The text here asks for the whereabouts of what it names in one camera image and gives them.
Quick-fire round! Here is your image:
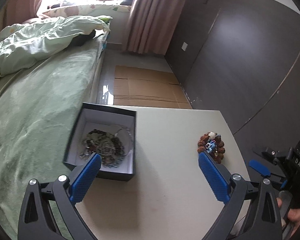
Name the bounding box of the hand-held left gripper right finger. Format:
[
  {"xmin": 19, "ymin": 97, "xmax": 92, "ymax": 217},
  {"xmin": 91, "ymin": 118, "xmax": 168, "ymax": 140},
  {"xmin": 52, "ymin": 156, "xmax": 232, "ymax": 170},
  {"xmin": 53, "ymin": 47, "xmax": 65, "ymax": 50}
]
[{"xmin": 198, "ymin": 151, "xmax": 283, "ymax": 240}]

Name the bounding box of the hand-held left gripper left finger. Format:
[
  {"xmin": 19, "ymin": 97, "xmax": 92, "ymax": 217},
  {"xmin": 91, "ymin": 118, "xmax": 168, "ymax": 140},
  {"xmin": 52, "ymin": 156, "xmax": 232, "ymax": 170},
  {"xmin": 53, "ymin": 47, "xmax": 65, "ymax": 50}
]
[{"xmin": 18, "ymin": 152, "xmax": 102, "ymax": 240}]

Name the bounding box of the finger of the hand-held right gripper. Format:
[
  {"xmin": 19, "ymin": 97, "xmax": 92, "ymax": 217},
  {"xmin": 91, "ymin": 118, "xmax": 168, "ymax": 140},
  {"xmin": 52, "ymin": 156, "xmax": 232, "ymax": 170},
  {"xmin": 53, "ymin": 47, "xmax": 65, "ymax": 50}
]
[
  {"xmin": 249, "ymin": 159, "xmax": 290, "ymax": 183},
  {"xmin": 252, "ymin": 147, "xmax": 288, "ymax": 165}
]

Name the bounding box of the brown bead bracelet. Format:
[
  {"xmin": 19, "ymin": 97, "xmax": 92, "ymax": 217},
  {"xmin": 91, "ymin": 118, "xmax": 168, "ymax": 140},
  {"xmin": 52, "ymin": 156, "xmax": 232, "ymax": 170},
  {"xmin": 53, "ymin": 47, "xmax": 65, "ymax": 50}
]
[{"xmin": 197, "ymin": 132, "xmax": 226, "ymax": 164}]

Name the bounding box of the black cardboard box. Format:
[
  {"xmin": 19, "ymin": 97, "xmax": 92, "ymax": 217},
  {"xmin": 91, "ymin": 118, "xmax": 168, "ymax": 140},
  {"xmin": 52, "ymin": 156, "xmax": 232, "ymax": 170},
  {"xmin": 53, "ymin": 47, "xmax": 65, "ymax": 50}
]
[{"xmin": 62, "ymin": 102, "xmax": 138, "ymax": 182}]

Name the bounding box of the dark bead bracelet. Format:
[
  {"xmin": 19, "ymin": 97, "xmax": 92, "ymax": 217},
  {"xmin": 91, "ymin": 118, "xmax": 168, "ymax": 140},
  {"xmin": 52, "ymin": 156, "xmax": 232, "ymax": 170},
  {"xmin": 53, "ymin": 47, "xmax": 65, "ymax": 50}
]
[{"xmin": 100, "ymin": 146, "xmax": 127, "ymax": 168}]

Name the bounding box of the grey green bead necklace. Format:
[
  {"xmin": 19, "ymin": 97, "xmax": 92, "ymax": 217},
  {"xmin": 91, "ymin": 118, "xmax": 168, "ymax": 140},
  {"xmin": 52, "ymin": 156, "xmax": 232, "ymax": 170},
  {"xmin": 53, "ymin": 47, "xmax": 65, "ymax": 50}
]
[{"xmin": 81, "ymin": 129, "xmax": 115, "ymax": 152}]

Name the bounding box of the clear bangle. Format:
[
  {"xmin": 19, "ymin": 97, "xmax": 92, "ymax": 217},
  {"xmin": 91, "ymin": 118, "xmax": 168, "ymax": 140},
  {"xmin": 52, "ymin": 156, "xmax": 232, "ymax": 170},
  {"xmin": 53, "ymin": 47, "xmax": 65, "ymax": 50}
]
[{"xmin": 114, "ymin": 127, "xmax": 135, "ymax": 156}]

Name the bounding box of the person's right hand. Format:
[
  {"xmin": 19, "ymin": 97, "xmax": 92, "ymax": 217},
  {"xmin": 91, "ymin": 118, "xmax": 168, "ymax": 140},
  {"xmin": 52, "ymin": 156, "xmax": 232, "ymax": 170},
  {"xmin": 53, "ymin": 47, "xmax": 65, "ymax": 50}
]
[{"xmin": 276, "ymin": 197, "xmax": 300, "ymax": 223}]

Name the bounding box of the small blue bead charm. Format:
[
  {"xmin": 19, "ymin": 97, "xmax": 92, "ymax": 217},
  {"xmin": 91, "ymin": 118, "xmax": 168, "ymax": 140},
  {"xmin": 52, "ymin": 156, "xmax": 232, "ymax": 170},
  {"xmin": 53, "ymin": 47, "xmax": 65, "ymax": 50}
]
[{"xmin": 206, "ymin": 135, "xmax": 222, "ymax": 153}]

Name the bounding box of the bed with green sheet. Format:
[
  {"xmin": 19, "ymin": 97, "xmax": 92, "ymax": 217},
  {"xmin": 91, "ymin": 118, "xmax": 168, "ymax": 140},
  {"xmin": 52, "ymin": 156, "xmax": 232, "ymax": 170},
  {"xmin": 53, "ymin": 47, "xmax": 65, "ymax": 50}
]
[{"xmin": 0, "ymin": 21, "xmax": 110, "ymax": 240}]

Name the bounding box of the dark grey wardrobe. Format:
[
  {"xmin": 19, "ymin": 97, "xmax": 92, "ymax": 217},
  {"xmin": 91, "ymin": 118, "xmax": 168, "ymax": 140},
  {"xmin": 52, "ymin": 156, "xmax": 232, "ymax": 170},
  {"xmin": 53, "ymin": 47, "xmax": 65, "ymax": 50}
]
[{"xmin": 165, "ymin": 0, "xmax": 300, "ymax": 155}]

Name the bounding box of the flat brown cardboard sheet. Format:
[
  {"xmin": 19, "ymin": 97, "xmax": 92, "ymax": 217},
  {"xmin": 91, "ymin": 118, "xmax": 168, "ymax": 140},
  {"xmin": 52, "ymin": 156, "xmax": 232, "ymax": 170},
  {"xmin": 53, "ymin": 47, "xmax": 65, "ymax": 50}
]
[{"xmin": 113, "ymin": 65, "xmax": 192, "ymax": 110}]

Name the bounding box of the black item under duvet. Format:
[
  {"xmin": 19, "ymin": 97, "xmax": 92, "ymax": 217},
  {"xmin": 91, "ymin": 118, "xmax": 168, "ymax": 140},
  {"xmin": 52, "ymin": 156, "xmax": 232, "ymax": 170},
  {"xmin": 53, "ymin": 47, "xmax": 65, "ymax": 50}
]
[{"xmin": 71, "ymin": 31, "xmax": 97, "ymax": 47}]

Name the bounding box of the light green duvet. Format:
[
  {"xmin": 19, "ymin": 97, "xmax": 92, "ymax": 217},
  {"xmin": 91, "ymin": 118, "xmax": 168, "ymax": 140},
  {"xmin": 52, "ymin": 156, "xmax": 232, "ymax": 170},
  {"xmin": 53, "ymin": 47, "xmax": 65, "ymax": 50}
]
[{"xmin": 0, "ymin": 16, "xmax": 111, "ymax": 90}]

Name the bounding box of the patterned window seat cushion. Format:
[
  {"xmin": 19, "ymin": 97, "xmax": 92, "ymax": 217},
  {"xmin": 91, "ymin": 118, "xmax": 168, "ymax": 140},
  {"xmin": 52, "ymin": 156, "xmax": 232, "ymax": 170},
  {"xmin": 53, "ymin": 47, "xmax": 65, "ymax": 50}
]
[{"xmin": 39, "ymin": 2, "xmax": 132, "ymax": 20}]

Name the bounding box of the pink curtain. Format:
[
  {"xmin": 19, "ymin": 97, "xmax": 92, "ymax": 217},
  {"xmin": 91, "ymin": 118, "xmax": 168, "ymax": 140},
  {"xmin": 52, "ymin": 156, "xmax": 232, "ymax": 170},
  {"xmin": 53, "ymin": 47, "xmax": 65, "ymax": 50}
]
[
  {"xmin": 5, "ymin": 0, "xmax": 49, "ymax": 28},
  {"xmin": 126, "ymin": 0, "xmax": 193, "ymax": 55}
]

